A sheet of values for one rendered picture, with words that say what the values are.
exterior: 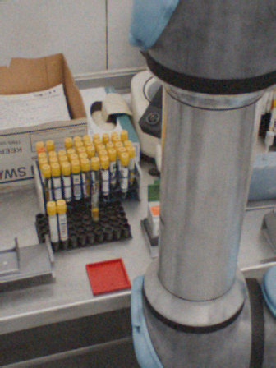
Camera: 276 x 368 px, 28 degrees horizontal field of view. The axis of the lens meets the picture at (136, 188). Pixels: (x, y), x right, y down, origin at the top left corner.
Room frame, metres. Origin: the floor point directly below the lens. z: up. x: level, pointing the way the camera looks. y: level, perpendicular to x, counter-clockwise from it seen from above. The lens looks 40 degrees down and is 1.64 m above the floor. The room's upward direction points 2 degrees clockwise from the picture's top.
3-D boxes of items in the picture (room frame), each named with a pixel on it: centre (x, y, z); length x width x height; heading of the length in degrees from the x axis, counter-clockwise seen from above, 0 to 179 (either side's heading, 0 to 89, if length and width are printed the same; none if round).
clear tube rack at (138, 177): (0.87, 0.10, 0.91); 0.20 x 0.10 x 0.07; 107
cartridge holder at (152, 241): (0.75, -0.05, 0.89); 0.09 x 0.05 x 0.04; 15
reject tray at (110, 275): (0.65, 0.05, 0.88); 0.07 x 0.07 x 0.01; 17
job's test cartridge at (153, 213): (0.75, -0.05, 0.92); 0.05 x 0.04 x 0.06; 15
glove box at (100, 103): (1.07, 0.07, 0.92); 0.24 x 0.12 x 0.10; 17
